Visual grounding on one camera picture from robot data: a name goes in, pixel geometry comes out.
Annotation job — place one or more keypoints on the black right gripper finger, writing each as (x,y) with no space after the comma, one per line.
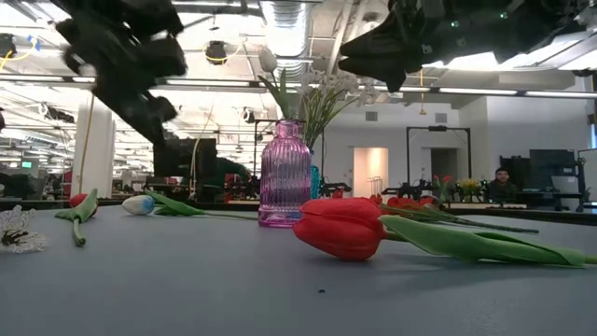
(382,70)
(387,42)

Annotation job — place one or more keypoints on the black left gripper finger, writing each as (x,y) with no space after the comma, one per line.
(135,114)
(164,109)

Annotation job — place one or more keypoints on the white artificial tulip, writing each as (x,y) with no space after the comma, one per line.
(267,60)
(137,204)

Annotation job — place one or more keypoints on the white blossom spray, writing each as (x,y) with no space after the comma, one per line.
(311,126)
(21,240)

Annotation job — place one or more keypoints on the red artificial tulip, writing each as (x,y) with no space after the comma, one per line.
(340,228)
(84,210)

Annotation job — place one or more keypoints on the red blossom spray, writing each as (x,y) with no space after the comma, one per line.
(406,203)

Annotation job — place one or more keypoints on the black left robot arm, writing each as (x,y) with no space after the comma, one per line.
(116,7)

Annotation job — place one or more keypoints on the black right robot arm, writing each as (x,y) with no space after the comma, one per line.
(536,23)

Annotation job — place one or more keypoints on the black background robot arm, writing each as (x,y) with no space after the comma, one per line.
(406,190)
(336,188)

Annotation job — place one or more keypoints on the teal textured glass vase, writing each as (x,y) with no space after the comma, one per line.
(315,182)

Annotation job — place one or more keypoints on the purple ribbed glass vase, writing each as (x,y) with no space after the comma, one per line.
(284,177)

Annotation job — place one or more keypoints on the white building column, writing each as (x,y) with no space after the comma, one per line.
(100,154)

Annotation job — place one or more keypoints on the black computer monitor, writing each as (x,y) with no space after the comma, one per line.
(182,161)

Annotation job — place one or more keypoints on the background red tulip bouquet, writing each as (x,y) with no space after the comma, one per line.
(443,184)

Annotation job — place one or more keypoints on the background yellow flower bouquet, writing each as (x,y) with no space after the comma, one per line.
(468,186)

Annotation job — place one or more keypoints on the dark background monitor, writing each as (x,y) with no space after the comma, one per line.
(552,163)

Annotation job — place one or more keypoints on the person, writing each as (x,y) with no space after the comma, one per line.
(503,189)

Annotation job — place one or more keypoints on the black overhead camera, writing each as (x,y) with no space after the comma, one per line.
(216,52)

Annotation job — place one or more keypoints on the black gantry frame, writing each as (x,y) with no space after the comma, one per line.
(438,128)

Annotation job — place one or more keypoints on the silver ventilation duct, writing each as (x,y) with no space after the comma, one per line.
(284,28)

